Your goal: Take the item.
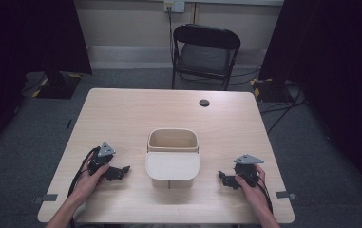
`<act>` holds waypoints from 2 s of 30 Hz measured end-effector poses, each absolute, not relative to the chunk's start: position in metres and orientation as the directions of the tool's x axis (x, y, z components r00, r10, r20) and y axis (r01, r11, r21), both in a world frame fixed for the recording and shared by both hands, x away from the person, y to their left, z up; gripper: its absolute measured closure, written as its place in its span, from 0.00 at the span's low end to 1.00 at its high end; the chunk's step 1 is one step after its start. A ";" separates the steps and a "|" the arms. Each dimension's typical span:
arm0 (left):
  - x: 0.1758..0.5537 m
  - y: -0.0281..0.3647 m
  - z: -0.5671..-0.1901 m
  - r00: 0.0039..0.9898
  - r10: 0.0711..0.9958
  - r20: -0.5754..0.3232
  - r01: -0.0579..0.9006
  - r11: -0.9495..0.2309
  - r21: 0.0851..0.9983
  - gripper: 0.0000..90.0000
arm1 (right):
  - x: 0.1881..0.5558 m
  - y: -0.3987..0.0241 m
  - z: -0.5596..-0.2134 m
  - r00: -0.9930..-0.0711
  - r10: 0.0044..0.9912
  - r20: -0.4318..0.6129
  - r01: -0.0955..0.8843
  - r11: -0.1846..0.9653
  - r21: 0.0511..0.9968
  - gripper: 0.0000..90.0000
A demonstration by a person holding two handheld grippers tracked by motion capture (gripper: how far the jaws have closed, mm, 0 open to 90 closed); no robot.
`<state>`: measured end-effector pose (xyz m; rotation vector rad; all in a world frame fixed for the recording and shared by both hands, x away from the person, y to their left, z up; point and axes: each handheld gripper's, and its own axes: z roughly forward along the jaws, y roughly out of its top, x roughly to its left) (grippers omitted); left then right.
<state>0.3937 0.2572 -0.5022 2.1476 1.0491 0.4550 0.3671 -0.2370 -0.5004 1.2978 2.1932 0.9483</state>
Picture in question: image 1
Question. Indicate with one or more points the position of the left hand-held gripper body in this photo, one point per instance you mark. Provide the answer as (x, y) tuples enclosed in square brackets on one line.
[(100, 157)]

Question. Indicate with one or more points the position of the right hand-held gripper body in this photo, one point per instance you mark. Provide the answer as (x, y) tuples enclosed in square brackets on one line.
[(248, 169)]

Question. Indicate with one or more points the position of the beige bin with flap lid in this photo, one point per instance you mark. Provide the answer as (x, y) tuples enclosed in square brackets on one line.
[(173, 158)]

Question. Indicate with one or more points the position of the person's right hand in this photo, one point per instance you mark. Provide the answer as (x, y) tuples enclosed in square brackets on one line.
[(254, 191)]

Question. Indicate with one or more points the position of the person's left hand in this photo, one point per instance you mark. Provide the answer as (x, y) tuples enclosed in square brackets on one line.
[(88, 183)]

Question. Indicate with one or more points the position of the grey tape strip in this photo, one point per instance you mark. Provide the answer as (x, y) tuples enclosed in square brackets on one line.
[(284, 194), (47, 198)]

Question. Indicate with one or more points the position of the black stand base striped tape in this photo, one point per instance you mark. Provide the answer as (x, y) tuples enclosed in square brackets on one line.
[(269, 90), (58, 85)]

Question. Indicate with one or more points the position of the black folding chair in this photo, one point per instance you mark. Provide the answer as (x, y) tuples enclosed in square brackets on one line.
[(205, 52)]

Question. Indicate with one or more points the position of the dark curtain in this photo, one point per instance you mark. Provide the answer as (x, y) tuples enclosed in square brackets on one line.
[(20, 57), (337, 79)]

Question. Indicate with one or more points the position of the white wall socket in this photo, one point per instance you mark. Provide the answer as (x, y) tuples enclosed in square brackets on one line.
[(174, 5)]

